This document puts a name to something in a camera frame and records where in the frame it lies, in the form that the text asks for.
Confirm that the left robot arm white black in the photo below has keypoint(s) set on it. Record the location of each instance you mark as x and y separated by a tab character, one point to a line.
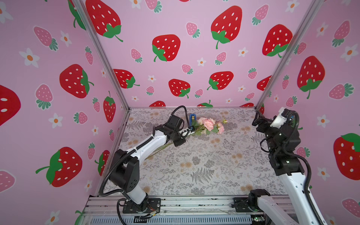
124	173

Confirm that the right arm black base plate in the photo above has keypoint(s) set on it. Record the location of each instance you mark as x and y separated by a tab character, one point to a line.
242	204

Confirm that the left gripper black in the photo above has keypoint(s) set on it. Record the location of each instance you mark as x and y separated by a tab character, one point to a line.
181	141

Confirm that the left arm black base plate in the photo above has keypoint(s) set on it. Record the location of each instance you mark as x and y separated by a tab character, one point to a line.
147	206

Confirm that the aluminium corner post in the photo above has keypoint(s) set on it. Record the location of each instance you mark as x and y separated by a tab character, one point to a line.
101	20
300	32

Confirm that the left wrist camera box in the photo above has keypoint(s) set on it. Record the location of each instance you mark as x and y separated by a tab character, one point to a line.
187	131

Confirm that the left aluminium corner post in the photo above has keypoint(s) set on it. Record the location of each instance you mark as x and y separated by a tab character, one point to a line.
101	20

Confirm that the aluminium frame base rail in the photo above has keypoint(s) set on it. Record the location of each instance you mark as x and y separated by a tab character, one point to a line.
178	210

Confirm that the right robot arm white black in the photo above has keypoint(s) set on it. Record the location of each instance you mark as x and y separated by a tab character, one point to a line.
294	171

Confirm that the pink flower bouquet green stems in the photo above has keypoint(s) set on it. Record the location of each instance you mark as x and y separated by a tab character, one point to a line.
207	126

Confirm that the blue tape dispenser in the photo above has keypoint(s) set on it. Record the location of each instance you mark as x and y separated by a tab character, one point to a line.
192	119

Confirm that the right aluminium corner post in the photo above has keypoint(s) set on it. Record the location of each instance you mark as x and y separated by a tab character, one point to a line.
300	32

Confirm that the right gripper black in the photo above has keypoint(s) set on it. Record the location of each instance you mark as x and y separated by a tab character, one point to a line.
264	127

